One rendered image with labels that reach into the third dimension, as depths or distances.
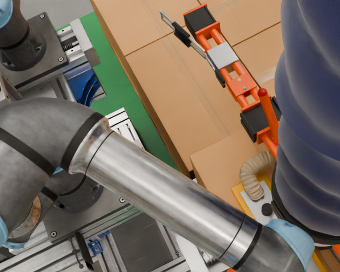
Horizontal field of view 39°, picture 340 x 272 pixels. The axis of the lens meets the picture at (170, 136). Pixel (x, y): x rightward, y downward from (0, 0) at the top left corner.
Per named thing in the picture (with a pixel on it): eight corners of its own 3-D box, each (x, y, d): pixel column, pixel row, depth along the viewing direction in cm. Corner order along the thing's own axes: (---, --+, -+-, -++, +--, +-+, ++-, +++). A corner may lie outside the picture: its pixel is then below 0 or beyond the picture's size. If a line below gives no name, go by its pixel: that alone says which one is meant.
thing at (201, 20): (221, 33, 137) (219, 22, 132) (198, 45, 136) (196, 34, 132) (207, 13, 140) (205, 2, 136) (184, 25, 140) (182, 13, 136)
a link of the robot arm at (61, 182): (95, 161, 116) (77, 137, 104) (62, 209, 112) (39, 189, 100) (58, 140, 120) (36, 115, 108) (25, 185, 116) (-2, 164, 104)
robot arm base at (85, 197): (58, 223, 121) (42, 212, 112) (40, 174, 128) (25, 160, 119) (112, 196, 122) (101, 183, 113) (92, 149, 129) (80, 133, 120)
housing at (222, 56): (240, 68, 131) (240, 58, 127) (218, 79, 131) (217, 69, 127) (228, 49, 134) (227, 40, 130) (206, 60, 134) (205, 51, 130)
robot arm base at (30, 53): (6, 79, 144) (-10, 60, 135) (-6, 43, 151) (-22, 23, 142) (53, 57, 145) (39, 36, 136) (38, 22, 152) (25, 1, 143)
